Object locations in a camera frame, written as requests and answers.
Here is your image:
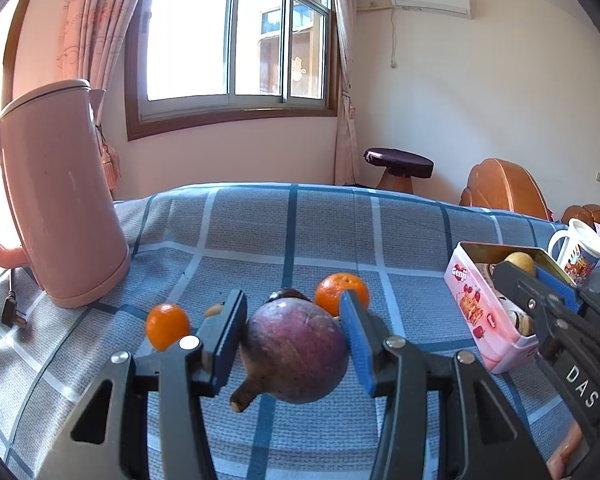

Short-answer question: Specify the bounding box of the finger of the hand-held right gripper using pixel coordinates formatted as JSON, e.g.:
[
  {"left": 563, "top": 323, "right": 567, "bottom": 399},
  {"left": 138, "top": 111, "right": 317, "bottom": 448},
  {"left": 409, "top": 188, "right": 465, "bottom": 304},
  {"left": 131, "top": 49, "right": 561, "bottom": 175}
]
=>
[
  {"left": 492, "top": 260, "right": 557, "bottom": 357},
  {"left": 536, "top": 265, "right": 599, "bottom": 322}
]

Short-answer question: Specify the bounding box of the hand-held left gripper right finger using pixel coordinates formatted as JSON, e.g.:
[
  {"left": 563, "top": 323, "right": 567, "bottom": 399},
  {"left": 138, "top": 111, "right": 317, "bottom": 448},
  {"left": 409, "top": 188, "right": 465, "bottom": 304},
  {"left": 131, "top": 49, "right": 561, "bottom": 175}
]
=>
[{"left": 339, "top": 289, "right": 548, "bottom": 480}]

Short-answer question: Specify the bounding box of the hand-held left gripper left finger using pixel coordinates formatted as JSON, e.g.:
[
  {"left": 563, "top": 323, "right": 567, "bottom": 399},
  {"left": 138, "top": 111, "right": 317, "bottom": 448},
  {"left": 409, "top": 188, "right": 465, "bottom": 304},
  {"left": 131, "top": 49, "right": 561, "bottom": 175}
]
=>
[{"left": 39, "top": 288, "right": 249, "bottom": 480}]

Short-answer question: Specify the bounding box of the small orange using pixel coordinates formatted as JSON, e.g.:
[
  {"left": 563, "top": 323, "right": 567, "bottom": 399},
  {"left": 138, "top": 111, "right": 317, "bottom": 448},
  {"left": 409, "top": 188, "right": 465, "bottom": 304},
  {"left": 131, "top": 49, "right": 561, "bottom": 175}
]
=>
[
  {"left": 503, "top": 251, "right": 537, "bottom": 277},
  {"left": 146, "top": 303, "right": 191, "bottom": 352}
]

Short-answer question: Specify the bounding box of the pink metal tin box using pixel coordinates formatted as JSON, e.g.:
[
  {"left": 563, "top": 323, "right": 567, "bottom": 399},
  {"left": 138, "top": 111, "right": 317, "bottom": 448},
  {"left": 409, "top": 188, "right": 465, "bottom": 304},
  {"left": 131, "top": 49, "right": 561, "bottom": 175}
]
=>
[{"left": 442, "top": 241, "right": 581, "bottom": 375}]

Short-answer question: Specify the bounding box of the large orange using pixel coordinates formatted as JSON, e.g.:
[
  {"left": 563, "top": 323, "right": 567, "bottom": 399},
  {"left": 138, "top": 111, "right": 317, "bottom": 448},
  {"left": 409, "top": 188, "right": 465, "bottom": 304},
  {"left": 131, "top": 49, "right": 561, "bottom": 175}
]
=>
[{"left": 314, "top": 272, "right": 370, "bottom": 317}]

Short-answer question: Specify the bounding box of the purple round fruit with stem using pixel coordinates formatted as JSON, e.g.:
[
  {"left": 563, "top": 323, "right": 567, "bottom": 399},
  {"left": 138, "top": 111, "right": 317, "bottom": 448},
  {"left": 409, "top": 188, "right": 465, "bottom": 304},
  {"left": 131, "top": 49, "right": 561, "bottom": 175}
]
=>
[{"left": 229, "top": 297, "right": 351, "bottom": 413}]

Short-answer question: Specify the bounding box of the dark brown water chestnut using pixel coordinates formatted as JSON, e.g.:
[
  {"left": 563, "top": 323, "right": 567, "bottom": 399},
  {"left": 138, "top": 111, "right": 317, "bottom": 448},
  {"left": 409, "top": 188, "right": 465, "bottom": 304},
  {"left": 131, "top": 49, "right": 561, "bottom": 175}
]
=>
[{"left": 267, "top": 287, "right": 313, "bottom": 306}]

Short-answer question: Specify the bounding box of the person's right hand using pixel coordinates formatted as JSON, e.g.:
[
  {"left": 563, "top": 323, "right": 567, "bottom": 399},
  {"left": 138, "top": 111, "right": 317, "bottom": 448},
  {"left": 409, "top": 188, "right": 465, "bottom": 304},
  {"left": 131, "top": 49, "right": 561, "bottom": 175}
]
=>
[{"left": 547, "top": 420, "right": 589, "bottom": 480}]

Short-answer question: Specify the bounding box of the white cartoon mug with lid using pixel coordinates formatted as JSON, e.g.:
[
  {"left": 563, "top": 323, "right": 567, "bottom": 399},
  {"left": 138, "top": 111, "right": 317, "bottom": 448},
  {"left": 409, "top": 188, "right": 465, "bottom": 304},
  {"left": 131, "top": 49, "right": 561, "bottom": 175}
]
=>
[{"left": 547, "top": 217, "right": 600, "bottom": 288}]

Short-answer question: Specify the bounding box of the brown leather sofa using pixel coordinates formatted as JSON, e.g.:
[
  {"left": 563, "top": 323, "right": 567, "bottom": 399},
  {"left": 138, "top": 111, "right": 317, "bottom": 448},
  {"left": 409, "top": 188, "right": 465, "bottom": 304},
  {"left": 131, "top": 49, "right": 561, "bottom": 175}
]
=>
[{"left": 561, "top": 204, "right": 600, "bottom": 241}]

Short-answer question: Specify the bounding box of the brown leather armchair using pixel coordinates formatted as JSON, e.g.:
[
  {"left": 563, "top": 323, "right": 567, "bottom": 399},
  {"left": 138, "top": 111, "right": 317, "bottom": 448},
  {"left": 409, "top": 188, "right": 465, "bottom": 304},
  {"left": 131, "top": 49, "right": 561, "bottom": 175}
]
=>
[{"left": 460, "top": 158, "right": 553, "bottom": 221}]

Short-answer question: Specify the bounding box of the blue plaid tablecloth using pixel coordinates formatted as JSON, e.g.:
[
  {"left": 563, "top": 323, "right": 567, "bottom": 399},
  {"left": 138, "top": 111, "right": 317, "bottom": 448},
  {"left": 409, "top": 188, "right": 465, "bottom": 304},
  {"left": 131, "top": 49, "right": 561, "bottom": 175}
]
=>
[{"left": 0, "top": 182, "right": 600, "bottom": 480}]

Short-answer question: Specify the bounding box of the round purple cushioned stool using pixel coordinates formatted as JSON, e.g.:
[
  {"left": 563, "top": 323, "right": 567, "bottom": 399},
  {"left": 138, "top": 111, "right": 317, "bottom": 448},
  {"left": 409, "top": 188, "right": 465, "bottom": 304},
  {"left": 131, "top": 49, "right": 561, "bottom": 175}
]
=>
[{"left": 364, "top": 147, "right": 435, "bottom": 195}]

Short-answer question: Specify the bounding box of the narrow pink curtain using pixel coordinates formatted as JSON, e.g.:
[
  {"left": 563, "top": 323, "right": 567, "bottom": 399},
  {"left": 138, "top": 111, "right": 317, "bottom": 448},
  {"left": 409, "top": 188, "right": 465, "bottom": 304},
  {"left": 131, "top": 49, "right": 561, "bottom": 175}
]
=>
[{"left": 329, "top": 0, "right": 368, "bottom": 187}]

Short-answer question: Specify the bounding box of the curtain tieback tassel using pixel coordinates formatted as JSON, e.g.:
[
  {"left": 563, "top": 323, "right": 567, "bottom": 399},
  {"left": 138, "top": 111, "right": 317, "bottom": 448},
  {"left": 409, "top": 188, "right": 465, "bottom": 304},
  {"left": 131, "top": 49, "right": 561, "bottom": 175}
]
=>
[{"left": 94, "top": 122, "right": 123, "bottom": 192}]

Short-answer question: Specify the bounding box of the pink electric kettle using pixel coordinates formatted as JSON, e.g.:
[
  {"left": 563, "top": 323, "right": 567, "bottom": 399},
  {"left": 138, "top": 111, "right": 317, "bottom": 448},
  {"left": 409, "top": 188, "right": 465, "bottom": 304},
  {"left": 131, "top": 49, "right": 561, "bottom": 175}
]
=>
[{"left": 0, "top": 78, "right": 131, "bottom": 309}]

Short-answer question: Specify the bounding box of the brown framed sliding window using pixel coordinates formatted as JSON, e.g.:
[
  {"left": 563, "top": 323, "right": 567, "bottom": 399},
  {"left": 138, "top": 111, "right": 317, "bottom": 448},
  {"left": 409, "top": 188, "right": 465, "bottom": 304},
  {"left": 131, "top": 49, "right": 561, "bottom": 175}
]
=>
[{"left": 125, "top": 0, "right": 340, "bottom": 142}]

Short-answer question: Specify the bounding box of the wide pink curtain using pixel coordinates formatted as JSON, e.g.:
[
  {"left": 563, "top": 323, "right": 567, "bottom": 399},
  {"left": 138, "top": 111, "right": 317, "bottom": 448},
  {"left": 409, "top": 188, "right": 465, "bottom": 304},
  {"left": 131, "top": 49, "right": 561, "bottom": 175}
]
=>
[{"left": 57, "top": 0, "right": 163, "bottom": 193}]

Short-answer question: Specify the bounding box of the black power plug cable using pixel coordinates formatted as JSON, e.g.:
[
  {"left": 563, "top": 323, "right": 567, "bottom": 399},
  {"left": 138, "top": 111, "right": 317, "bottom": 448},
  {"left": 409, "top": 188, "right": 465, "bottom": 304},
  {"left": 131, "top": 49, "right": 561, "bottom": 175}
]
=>
[{"left": 1, "top": 269, "right": 29, "bottom": 331}]

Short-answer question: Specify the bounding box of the air conditioner power cord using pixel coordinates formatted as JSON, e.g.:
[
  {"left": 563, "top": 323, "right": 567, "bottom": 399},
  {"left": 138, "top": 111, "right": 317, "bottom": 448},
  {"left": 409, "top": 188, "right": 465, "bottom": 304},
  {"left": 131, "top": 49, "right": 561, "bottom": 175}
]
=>
[{"left": 357, "top": 2, "right": 398, "bottom": 68}]

